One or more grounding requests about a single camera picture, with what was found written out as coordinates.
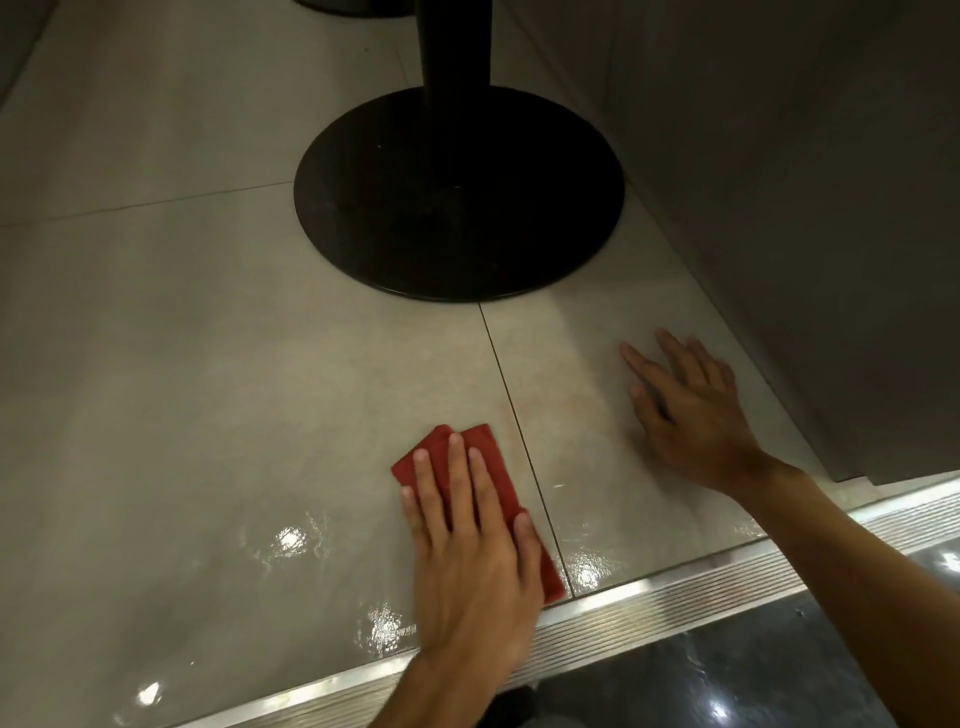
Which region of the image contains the person's left hand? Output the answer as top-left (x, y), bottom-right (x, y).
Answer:
top-left (400, 432), bottom-right (545, 673)

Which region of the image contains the person's right hand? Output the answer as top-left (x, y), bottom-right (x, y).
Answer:
top-left (620, 328), bottom-right (778, 497)

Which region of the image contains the red cloth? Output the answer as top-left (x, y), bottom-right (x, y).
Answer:
top-left (390, 422), bottom-right (568, 606)

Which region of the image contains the person's right forearm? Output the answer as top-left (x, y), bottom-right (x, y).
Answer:
top-left (731, 457), bottom-right (960, 728)

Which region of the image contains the beige tiled floor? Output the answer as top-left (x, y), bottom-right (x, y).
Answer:
top-left (0, 0), bottom-right (960, 728)

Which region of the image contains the grey bench base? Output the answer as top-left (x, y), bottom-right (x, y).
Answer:
top-left (0, 0), bottom-right (60, 110)
top-left (502, 0), bottom-right (960, 487)

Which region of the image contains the black round table base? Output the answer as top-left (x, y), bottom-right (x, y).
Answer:
top-left (292, 0), bottom-right (418, 19)
top-left (293, 0), bottom-right (627, 304)

